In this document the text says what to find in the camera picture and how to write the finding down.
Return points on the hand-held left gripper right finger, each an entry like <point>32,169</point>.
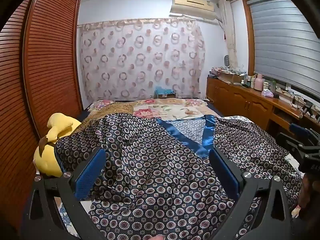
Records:
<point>225,177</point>

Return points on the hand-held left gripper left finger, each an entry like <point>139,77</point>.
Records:
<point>88,173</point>

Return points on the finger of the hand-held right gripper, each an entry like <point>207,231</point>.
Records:
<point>295,143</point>
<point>300,129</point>

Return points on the navy patterned satin robe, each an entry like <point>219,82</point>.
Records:
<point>155,170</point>

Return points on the person's right hand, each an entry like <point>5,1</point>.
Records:
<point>310,195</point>

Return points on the blue floral bed sheet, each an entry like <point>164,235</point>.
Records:
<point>61,213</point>

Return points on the yellow plush toy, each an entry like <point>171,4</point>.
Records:
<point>53,130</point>

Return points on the pink bottle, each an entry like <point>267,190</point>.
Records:
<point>259,83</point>

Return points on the long wooden cabinet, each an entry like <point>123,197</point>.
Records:
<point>240,102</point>

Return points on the gold brown patterned cloth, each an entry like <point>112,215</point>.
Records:
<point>110,110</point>

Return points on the green bottle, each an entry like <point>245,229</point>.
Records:
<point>248,82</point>

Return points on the open cardboard box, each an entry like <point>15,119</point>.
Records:
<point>233,78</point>

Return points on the pink floral blanket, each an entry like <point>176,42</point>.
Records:
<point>170,108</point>

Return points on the grey window blind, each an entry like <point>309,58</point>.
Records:
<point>285,40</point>

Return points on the small white fan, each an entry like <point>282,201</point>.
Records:
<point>227,61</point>

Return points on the small cardboard box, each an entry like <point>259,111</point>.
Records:
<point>166,95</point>

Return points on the light blue cloth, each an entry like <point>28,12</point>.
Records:
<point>163,90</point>

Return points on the brown louvered wardrobe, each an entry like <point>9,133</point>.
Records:
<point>47,67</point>

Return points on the cream lace side curtain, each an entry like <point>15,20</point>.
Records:
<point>230,30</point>

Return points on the sheer circle patterned curtain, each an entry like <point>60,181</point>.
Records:
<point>140,60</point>

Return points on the beige wall air conditioner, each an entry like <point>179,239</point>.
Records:
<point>192,6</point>

